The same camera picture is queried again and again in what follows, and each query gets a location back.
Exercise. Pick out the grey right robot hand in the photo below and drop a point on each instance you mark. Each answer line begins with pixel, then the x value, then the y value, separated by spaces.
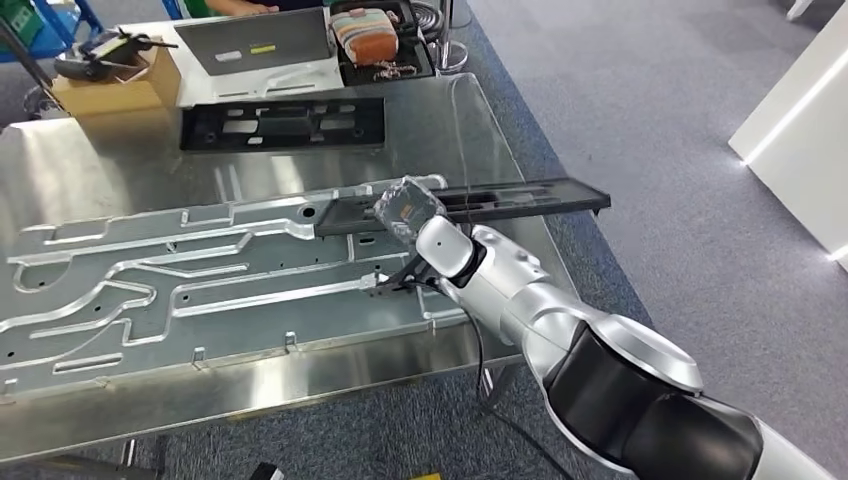
pixel 407 208

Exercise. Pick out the black plastic slotted part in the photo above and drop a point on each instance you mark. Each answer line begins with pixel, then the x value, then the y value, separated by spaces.
pixel 576 193
pixel 199 132

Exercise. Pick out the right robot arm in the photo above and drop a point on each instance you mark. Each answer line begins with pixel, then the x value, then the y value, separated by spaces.
pixel 629 397

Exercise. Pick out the steel workbench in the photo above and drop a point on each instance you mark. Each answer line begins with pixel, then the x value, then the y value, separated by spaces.
pixel 99 172

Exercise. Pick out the black tray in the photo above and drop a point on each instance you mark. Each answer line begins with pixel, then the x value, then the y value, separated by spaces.
pixel 351 76

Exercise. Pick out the chrome stand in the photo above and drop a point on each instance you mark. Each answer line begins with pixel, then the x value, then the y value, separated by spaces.
pixel 450 60

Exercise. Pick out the striped fabric pouch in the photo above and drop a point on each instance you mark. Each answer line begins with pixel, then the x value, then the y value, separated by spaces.
pixel 364 36

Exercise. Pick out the grey laptop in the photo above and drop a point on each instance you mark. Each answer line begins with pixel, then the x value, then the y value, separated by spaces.
pixel 291 33

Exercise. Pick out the white plastic panel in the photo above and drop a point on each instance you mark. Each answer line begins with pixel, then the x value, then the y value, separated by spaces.
pixel 218 89

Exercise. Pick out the grooved aluminium plate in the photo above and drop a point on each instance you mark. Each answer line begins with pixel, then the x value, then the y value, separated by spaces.
pixel 199 318

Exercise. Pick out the person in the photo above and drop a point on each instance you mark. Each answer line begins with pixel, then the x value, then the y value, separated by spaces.
pixel 238 6

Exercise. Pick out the yellow floor tape square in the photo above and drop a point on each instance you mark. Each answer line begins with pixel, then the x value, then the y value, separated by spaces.
pixel 425 476

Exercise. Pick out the cardboard box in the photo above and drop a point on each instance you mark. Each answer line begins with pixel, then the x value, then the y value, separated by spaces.
pixel 112 96

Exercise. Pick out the black remote controller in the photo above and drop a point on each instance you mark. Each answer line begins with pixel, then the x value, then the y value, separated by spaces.
pixel 93 60

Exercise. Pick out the white cabinet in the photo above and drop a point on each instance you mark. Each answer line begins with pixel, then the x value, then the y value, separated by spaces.
pixel 808 166

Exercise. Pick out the blue metal cart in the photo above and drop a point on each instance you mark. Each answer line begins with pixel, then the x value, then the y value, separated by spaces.
pixel 33 50

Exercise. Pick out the green box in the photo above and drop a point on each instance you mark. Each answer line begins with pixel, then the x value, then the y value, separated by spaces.
pixel 16 20

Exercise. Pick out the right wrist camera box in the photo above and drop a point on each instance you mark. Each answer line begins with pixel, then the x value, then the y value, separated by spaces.
pixel 397 281

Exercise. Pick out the black stanchion post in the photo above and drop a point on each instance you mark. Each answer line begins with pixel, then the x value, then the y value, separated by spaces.
pixel 30 56

